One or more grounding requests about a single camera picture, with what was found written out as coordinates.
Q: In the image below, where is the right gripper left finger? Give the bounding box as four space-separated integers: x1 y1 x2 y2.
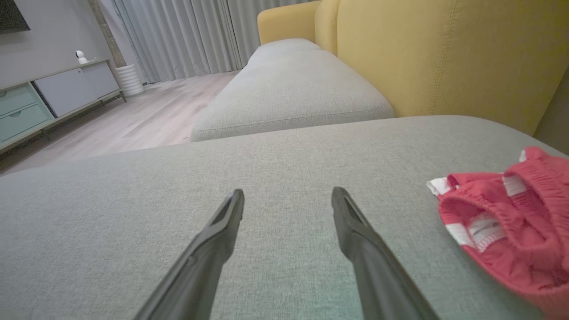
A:
133 189 245 320

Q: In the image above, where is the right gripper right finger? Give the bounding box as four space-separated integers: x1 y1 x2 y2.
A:
331 187 441 320

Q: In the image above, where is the red and white basketball jersey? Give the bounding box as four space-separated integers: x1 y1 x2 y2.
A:
426 147 569 320

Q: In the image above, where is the large grey sofa seat cushion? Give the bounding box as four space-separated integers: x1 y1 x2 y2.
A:
0 115 569 320

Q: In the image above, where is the white ribbed floor vase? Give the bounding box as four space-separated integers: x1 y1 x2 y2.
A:
115 64 146 98

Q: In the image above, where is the small grey sofa seat cushion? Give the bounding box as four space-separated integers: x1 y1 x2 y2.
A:
190 38 395 143

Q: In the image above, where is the grey and teal sideboard cabinet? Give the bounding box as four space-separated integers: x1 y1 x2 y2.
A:
0 59 128 156

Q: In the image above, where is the yellow sofa back cushion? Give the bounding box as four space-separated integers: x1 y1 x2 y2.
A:
337 0 569 136
314 0 341 56

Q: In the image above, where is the grey pleated curtain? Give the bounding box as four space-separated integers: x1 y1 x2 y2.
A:
96 0 312 85

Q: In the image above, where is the yellow sofa armrest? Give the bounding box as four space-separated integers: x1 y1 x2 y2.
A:
257 1 321 45

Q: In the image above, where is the dark wall television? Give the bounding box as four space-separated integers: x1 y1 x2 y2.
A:
0 0 31 35

